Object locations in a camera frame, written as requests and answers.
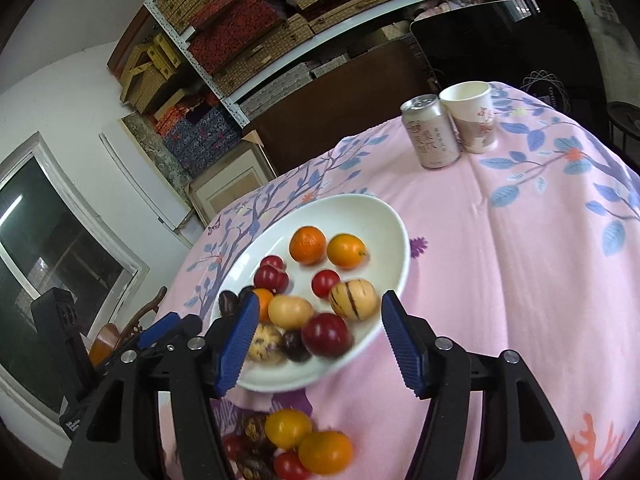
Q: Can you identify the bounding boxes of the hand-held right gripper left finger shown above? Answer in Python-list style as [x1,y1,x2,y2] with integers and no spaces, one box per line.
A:
[61,291,261,480]

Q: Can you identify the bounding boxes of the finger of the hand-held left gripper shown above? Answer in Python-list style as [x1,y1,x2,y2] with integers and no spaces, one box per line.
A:
[137,311,180,351]
[149,314,203,357]

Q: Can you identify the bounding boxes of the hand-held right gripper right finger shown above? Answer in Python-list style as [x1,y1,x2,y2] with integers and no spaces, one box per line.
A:
[381,290,583,480]

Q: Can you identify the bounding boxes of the speckled pepino melon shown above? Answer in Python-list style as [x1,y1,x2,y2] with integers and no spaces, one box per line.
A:
[246,323,287,363]

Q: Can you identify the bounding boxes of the dark purple plum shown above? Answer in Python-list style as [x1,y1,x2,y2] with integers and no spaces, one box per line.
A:
[281,331,313,364]

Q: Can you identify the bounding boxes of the smooth yellow pepino melon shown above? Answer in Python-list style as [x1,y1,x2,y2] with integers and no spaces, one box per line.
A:
[268,296,315,331]

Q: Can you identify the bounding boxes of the large red plum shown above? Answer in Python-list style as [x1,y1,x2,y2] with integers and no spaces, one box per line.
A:
[301,312,351,359]

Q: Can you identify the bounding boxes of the dark brown mangosteen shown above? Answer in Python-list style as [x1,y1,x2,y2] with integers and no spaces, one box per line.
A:
[237,411,271,443]
[235,452,276,480]

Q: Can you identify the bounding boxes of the yellow-orange round fruit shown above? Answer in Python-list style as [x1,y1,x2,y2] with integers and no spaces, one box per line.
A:
[264,408,313,450]

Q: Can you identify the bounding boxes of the red cherry tomato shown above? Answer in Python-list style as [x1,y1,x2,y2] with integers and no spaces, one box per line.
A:
[311,269,342,299]
[273,450,313,480]

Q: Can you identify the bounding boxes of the white oval plate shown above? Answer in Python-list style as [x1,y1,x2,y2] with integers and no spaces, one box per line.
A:
[210,193,412,393]

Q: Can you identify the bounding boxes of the orange tangerine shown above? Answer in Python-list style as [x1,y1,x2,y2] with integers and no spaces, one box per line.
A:
[251,287,275,323]
[289,226,327,266]
[298,430,354,476]
[326,233,369,268]

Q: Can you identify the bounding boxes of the wooden chair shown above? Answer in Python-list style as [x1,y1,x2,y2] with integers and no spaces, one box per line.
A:
[89,285,168,366]

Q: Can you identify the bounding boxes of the white framed window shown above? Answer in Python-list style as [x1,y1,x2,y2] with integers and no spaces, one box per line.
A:
[0,132,151,426]

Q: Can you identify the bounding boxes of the striped pepino melon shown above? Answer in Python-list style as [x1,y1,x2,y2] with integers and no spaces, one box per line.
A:
[328,279,377,322]

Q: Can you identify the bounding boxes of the pink floral tablecloth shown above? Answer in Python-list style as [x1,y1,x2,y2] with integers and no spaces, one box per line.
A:
[150,80,640,480]

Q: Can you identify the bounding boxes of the beige framed panel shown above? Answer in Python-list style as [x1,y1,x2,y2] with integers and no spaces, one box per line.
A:
[187,142,276,226]

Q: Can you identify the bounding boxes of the white leaning board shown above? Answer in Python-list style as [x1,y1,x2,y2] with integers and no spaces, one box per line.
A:
[99,132,193,233]

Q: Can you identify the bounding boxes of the marble slab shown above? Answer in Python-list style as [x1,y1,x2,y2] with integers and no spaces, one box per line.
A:
[121,112,193,181]

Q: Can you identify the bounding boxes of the stack of blue patterned boxes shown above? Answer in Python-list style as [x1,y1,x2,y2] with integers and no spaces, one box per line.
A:
[160,105,243,176]

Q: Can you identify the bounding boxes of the orange patterned boxes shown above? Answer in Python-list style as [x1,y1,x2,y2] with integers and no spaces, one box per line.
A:
[152,100,201,133]

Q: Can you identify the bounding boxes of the pink drink can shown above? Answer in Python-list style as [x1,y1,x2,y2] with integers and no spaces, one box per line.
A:
[400,93,463,170]

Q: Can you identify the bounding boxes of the white metal shelf rack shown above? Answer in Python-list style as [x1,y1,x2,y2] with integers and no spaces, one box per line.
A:
[144,0,571,128]

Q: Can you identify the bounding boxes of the printed paper cup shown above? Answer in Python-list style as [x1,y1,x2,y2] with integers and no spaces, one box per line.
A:
[439,81,499,155]

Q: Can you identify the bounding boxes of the brown wooden board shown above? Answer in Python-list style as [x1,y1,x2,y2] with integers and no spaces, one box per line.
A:
[250,42,441,176]

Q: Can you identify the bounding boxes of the grey patterned boxes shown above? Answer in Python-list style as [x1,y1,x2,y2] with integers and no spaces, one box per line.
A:
[240,55,351,121]

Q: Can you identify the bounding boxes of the pile of yellow straw boxes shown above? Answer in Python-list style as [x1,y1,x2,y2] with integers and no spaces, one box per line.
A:
[120,32,186,113]

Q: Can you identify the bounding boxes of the stacks of woven flat boxes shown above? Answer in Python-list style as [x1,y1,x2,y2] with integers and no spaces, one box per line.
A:
[155,0,546,96]

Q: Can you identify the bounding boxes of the red patterned box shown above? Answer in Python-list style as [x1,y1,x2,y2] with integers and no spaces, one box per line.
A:
[187,0,286,76]

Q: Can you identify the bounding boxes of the black monitor screen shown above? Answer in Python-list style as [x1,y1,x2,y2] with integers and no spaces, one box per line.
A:
[410,0,608,111]

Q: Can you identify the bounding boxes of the black round stool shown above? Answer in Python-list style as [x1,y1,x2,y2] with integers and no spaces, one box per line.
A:
[606,101,640,148]

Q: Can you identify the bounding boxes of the pink cloth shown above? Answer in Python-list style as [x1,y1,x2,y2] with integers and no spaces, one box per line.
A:
[415,0,491,16]

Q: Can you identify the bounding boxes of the black wire ornament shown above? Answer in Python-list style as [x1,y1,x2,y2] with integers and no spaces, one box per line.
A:
[520,69,571,108]

